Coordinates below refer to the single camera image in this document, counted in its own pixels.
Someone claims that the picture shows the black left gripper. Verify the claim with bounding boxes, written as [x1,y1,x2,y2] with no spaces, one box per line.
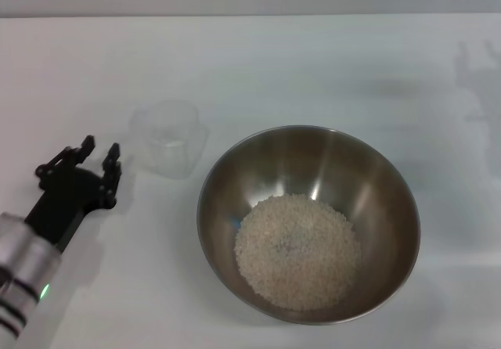
[23,135,123,252]

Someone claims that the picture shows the clear plastic measuring cup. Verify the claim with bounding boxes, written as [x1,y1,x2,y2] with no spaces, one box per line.
[128,98,211,181]

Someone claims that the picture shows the large stainless steel bowl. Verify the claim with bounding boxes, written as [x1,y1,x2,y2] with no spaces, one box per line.
[196,124,422,326]

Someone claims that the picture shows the white rice grains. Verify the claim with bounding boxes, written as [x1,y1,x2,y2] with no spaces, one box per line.
[233,193,363,311]

